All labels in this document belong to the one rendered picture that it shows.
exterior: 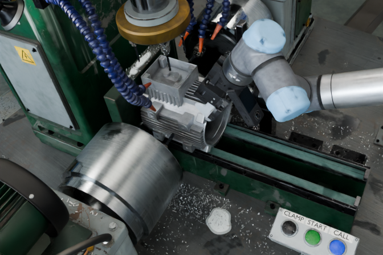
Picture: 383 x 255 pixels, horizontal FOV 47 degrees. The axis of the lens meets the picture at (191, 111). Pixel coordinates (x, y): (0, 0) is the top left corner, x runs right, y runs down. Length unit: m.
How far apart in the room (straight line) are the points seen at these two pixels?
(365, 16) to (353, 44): 1.50
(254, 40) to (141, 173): 0.39
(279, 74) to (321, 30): 1.04
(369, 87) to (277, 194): 0.46
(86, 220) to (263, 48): 0.49
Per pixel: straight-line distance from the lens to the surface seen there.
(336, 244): 0.97
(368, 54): 1.79
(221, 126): 1.30
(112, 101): 1.17
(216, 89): 1.01
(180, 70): 1.24
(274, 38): 0.86
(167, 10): 1.04
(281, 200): 1.27
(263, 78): 0.86
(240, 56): 0.90
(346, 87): 0.94
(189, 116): 1.17
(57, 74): 1.18
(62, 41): 1.14
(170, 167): 1.05
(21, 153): 1.63
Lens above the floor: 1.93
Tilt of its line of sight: 46 degrees down
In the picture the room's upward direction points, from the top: 10 degrees counter-clockwise
